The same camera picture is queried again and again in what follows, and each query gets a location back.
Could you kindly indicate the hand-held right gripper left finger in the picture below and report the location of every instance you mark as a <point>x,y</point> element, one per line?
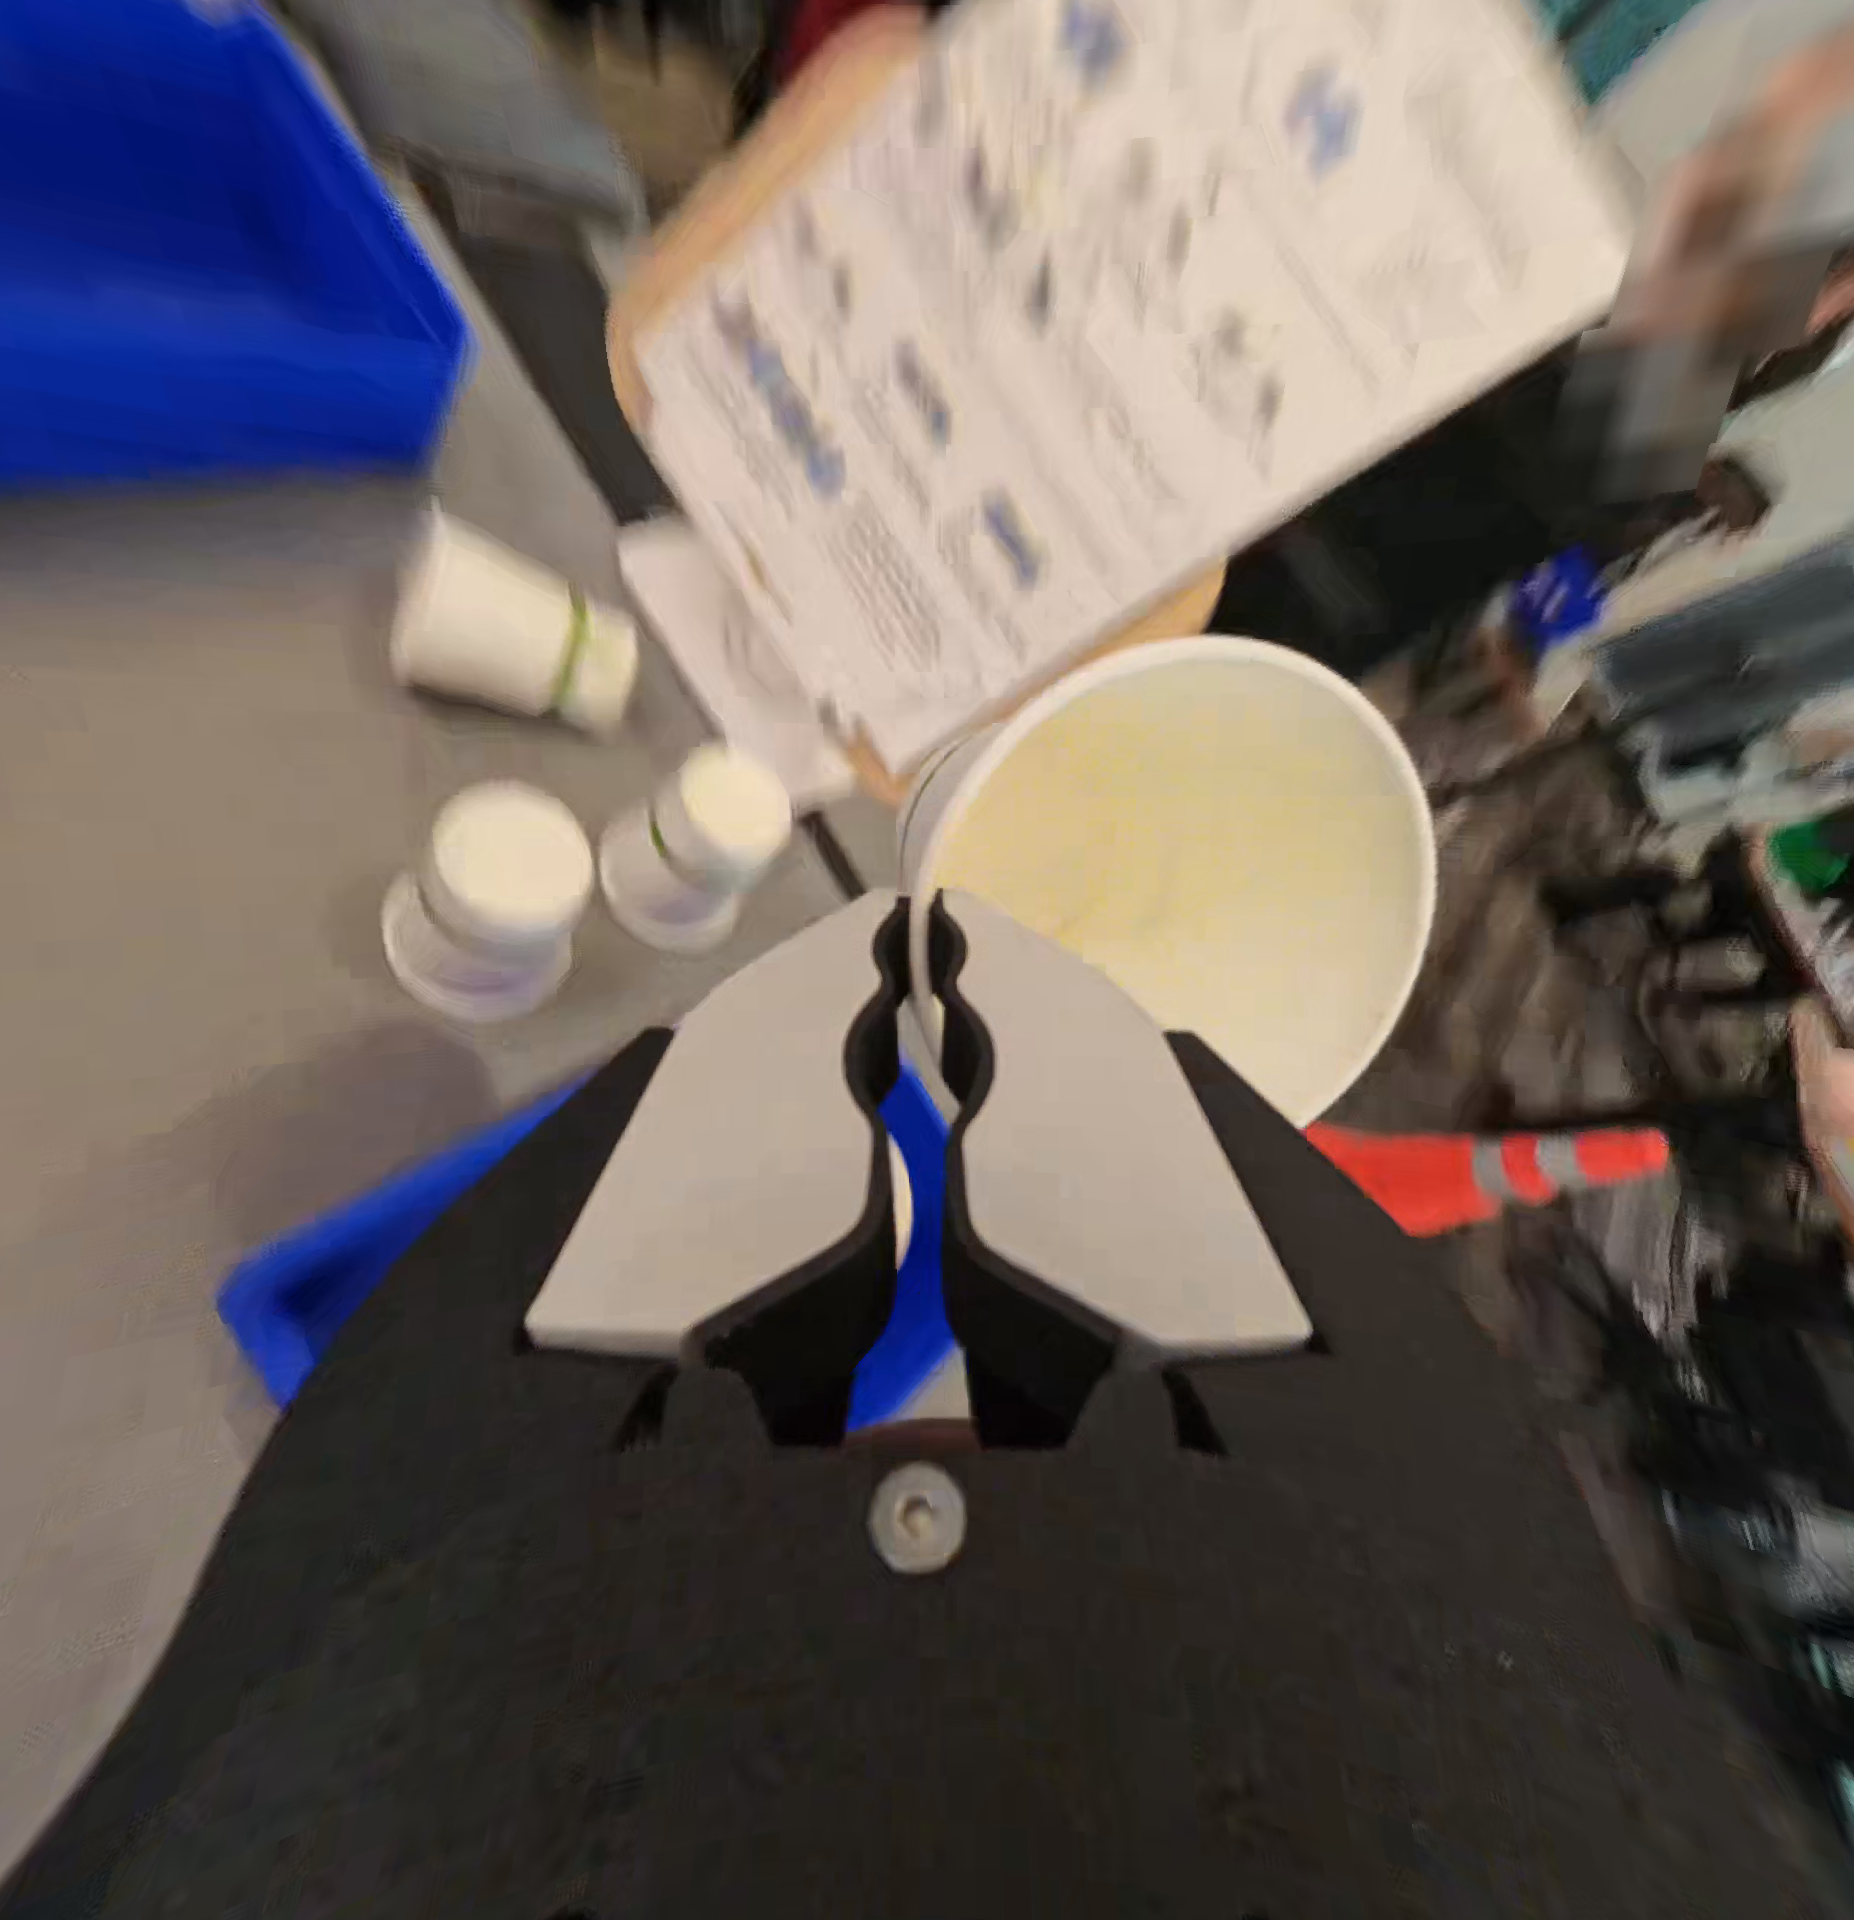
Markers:
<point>717,1185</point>

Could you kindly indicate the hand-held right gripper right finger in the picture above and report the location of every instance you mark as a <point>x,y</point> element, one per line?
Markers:
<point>1122,1185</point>

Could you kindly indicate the white paper cup green band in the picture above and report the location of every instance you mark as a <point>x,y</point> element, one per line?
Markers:
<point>701,841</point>
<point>494,630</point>
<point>494,898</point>
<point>1197,841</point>

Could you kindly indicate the blue plastic bin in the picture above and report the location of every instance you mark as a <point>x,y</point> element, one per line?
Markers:
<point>193,224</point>
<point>358,1245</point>

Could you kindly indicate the orange traffic cone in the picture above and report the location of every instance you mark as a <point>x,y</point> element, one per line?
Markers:
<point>1408,1179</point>

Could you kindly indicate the white board stand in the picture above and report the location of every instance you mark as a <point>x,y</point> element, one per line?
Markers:
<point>686,615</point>

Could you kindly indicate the dark bag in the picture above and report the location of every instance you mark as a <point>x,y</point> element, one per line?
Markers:
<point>1736,1426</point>

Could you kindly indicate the wooden instruction board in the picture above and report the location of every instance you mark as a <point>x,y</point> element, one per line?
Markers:
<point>1094,300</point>

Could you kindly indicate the grey metal tray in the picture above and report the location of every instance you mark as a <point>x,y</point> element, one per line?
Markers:
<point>464,90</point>

